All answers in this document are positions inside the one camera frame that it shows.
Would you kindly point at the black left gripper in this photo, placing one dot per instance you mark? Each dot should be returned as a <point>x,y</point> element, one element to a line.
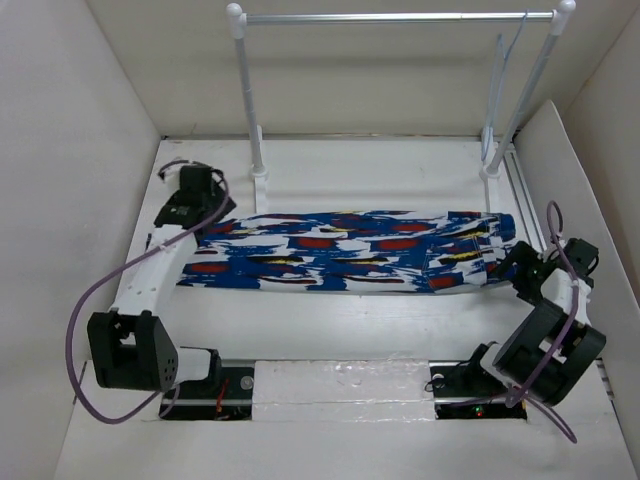
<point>218,199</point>

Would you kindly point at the blue patterned trousers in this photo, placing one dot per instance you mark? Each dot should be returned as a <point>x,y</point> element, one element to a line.
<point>362,252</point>

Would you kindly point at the white clothes rack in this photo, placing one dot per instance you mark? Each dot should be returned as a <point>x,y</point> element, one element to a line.
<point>360,110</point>

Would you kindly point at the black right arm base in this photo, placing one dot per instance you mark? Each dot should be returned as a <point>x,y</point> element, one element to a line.
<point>465,390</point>

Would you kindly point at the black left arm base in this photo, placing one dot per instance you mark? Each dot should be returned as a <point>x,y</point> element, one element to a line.
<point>230,399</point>

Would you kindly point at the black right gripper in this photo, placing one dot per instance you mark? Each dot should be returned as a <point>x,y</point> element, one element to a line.
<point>524,254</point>

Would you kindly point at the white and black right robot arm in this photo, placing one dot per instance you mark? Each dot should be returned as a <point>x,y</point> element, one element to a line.
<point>558,287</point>

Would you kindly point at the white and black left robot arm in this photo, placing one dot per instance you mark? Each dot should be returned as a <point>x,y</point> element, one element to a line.
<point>130,345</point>

